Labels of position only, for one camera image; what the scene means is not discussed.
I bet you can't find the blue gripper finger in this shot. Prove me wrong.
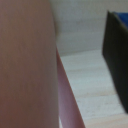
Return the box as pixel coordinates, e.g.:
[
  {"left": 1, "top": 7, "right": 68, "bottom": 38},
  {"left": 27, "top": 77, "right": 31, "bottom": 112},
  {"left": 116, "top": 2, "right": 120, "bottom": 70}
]
[{"left": 101, "top": 9, "right": 128, "bottom": 115}]

